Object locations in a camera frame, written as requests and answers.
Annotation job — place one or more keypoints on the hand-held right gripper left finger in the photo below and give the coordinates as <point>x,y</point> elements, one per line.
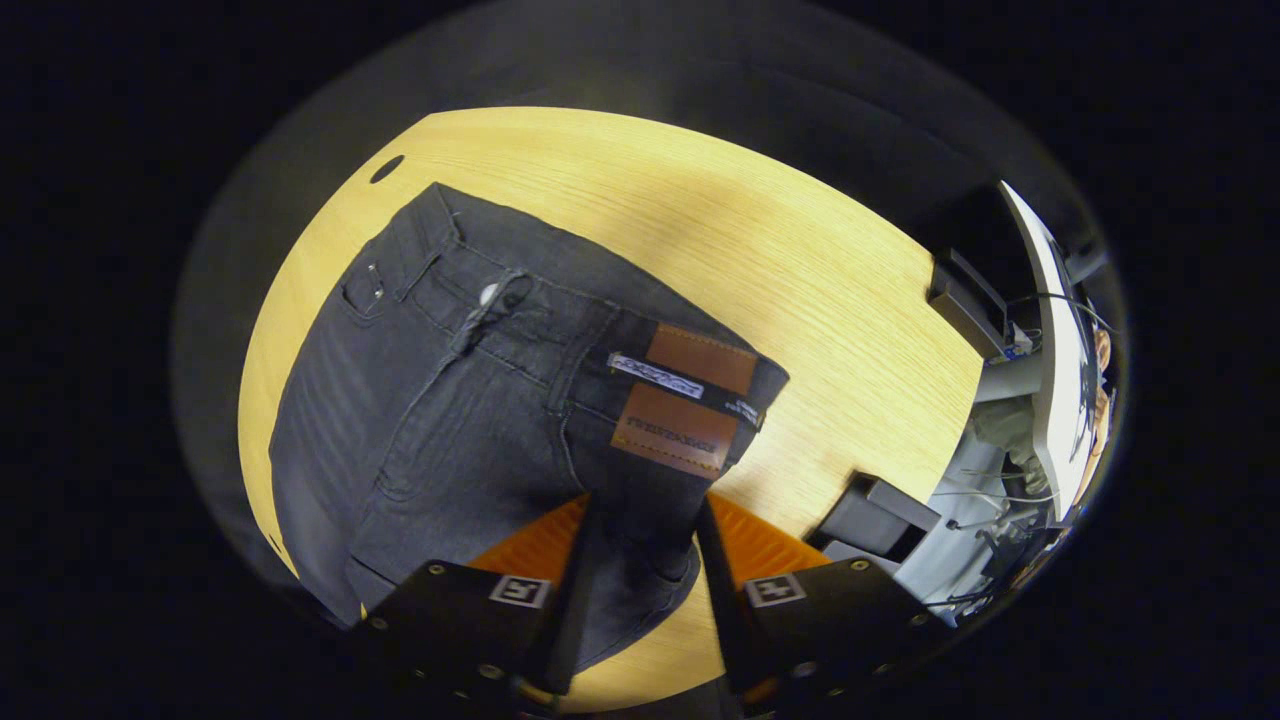
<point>575,620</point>

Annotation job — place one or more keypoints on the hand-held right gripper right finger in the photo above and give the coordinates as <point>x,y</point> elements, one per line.
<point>722,610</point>

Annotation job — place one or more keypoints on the black jeans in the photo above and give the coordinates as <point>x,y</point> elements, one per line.
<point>450,420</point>

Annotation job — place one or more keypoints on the black table clamp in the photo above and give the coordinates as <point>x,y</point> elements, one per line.
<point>965,300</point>
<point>870,515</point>

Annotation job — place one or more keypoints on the white desk panel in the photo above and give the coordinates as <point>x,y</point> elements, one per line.
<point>1050,350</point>

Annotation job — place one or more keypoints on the light grey desk frame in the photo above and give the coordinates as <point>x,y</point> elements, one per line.
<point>960,540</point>

